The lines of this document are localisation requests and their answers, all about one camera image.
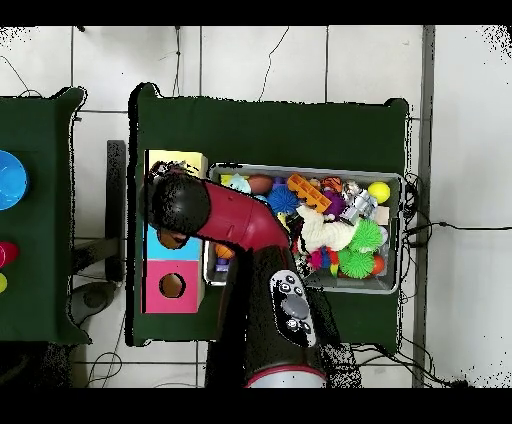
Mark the large colourful patterned cloth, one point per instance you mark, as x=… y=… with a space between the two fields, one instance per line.
x=162 y=167

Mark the wooden box with three holes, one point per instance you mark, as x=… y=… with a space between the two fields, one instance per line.
x=188 y=300

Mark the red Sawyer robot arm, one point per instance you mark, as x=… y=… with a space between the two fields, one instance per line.
x=240 y=216

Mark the blue spiky rubber ball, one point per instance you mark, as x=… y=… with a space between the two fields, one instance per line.
x=283 y=198

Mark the mint green cloth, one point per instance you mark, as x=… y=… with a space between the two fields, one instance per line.
x=238 y=184

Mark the orange mini basketball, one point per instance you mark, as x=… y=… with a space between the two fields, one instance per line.
x=224 y=252

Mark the orange plastic compartment tray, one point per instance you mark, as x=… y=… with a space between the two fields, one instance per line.
x=308 y=192

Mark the cream fluffy cloth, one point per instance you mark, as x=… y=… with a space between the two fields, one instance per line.
x=324 y=232

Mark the dark green tablecloth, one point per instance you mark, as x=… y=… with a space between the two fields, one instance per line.
x=40 y=120
x=260 y=132

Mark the silver toy robot figure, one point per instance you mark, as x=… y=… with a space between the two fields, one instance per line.
x=358 y=206

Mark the green spiky rubber ball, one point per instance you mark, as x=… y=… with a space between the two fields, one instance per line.
x=366 y=236

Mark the yellow ball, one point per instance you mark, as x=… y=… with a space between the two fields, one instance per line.
x=378 y=192

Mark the blue bowl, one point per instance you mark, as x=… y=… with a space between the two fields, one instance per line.
x=12 y=180

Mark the red cup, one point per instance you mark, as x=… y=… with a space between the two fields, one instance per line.
x=8 y=254

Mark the small yellow object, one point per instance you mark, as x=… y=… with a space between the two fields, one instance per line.
x=2 y=282

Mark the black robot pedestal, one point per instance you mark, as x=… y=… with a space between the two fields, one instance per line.
x=224 y=368

